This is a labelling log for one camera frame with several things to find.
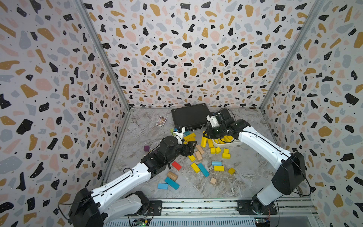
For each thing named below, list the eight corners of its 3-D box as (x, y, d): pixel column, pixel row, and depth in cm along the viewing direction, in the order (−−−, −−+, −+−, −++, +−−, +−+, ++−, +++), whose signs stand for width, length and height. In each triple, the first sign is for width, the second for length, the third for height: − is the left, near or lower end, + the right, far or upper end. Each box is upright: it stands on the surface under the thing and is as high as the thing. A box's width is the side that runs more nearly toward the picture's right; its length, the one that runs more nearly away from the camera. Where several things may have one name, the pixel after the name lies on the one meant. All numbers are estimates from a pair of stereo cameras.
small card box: (156, 125, 112) (155, 123, 110) (160, 117, 117) (159, 116, 116) (162, 127, 111) (162, 125, 109) (166, 119, 116) (166, 117, 115)
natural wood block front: (166, 176, 87) (166, 175, 85) (169, 172, 89) (168, 170, 86) (175, 181, 85) (175, 180, 83) (178, 177, 87) (177, 175, 85)
